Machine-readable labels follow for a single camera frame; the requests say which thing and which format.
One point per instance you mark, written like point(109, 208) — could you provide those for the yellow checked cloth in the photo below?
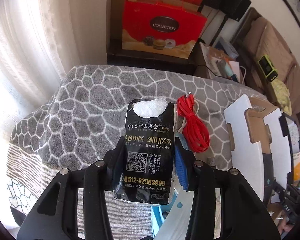
point(283, 96)

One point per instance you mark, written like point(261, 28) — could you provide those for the right black speaker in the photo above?
point(233, 9)

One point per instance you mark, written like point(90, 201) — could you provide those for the brown sofa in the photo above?
point(255, 37)

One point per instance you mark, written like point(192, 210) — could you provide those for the dark grey pouch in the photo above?
point(177, 221)

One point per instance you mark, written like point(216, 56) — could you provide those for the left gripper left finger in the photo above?
point(54, 215)

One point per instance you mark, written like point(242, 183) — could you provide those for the cardboard tray box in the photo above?
point(259, 148)

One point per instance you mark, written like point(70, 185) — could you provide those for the red collection gift bag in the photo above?
point(160, 28)

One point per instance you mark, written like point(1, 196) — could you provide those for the grey patterned blanket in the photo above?
point(86, 117)

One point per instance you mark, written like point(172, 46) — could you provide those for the black tissue pack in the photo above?
point(147, 171)

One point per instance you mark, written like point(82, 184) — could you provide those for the cluttered cardboard box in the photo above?
point(219, 64)

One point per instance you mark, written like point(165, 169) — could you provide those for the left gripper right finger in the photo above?
point(243, 215)

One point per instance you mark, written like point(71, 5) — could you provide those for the green portable radio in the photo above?
point(267, 68)

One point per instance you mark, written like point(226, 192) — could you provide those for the white curtain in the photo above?
point(40, 41)

